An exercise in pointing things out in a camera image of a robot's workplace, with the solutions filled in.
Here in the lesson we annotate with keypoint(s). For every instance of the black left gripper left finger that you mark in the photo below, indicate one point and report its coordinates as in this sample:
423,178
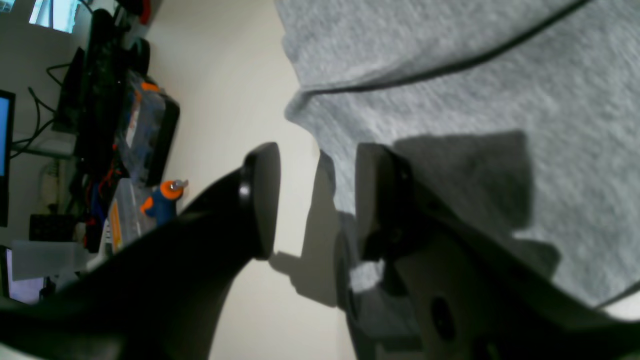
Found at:
160,298

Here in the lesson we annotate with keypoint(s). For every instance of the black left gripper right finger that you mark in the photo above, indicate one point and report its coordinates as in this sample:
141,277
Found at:
472,299

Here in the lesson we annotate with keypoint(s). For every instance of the clear plastic parts box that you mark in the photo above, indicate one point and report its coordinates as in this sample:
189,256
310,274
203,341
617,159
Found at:
143,139

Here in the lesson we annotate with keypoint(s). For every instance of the blue orange screwdriver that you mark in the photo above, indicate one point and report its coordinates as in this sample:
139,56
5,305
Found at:
161,205

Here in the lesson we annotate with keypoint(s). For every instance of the grey T-shirt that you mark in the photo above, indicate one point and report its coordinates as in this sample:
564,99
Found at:
522,116

